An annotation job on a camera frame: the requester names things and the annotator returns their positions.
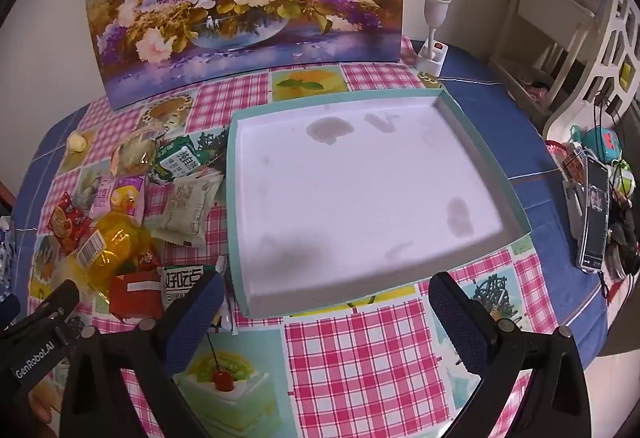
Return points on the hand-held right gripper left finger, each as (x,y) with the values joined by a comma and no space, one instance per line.
(197,318)

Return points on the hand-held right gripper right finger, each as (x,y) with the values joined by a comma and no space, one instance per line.
(457,323)

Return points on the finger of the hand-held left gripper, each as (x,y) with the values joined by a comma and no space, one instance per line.
(55,303)

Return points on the orange-red snack packet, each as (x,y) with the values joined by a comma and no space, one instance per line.
(135,293)

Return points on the yellow snack packet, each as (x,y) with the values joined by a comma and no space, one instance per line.
(110,248)

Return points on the beige snack packet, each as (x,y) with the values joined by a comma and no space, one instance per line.
(187,208)

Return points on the pink cake roll packet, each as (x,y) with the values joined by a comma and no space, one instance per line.
(122,195)

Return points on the teal-edged white cardboard box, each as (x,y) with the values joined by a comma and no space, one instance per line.
(365,198)

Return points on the green snack packet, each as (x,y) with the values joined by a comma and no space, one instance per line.
(175,157)

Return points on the clear yellow cake packet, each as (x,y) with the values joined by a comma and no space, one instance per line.
(132,152)

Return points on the white black-lettered snack packet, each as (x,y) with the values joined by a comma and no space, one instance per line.
(187,285)

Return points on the red chip packet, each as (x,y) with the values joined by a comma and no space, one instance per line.
(67,220)

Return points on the small pale yellow candy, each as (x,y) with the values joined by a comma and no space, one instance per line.
(76,141)

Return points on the black smartphone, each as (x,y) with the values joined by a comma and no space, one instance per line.
(595,213)

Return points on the teal toy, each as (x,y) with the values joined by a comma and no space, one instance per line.
(602,142)

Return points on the white power socket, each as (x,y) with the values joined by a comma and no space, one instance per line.
(431,57)

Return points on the white wooden shelf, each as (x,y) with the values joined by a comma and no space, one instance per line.
(600,57)

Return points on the flower painting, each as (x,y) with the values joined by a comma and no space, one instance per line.
(240,2)

